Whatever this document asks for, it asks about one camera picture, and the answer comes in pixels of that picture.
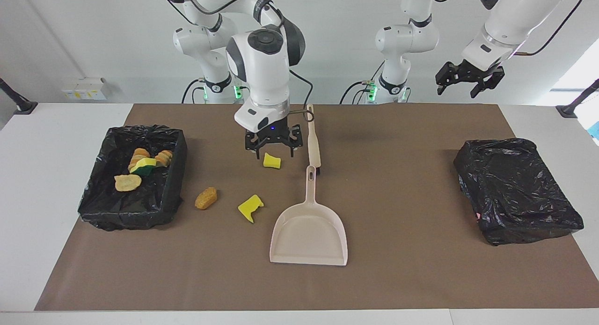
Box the notched yellow sponge piece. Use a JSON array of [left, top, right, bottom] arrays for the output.
[[237, 194, 264, 224]]

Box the yellow sponge with green backing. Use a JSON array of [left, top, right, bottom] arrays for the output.
[[130, 158, 157, 177]]

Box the black bag covered bin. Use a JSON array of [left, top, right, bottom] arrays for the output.
[[453, 138, 584, 246]]

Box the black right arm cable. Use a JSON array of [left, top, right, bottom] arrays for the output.
[[161, 0, 315, 124]]

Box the open black lined trash bin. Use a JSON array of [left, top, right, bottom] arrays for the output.
[[77, 125, 188, 231]]

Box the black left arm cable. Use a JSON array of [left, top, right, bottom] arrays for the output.
[[428, 0, 585, 56]]

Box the black right base cable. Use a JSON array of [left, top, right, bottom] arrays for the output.
[[182, 78, 206, 104]]

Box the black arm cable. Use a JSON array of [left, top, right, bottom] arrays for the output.
[[428, 0, 585, 56], [161, 0, 315, 124]]

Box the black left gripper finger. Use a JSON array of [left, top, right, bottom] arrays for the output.
[[435, 67, 453, 96], [469, 70, 505, 99]]

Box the beige hand brush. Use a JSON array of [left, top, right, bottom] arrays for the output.
[[306, 104, 322, 176]]

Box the brown table mat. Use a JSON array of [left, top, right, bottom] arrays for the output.
[[34, 103, 599, 311]]

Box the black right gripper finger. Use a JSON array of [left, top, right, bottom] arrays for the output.
[[286, 124, 303, 158], [245, 132, 263, 160]]

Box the white wall socket box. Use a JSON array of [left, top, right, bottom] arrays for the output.
[[62, 78, 112, 101]]

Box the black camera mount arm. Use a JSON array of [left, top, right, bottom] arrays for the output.
[[556, 79, 599, 118], [0, 78, 38, 115]]

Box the brown fried nugget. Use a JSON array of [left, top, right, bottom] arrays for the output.
[[195, 187, 218, 210]]

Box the beige plastic dustpan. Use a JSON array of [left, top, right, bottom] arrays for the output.
[[269, 165, 349, 267]]

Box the black left base cable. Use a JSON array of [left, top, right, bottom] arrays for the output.
[[340, 79, 375, 104]]

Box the black base cable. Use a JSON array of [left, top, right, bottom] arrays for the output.
[[340, 79, 375, 104], [182, 78, 206, 104]]

